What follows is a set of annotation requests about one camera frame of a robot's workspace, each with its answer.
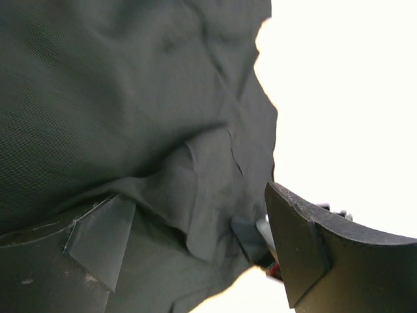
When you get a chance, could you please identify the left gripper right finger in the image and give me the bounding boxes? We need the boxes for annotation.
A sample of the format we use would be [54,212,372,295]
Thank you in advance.
[265,183,416,312]

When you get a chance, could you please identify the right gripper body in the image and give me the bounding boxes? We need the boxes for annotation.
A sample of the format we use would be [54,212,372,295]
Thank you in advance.
[231,215,284,282]

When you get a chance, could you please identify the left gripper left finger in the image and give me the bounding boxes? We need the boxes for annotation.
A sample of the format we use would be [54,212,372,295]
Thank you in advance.
[1,196,136,313]

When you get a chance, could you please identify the black long sleeve shirt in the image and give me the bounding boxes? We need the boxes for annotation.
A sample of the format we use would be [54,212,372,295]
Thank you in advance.
[1,1,277,312]

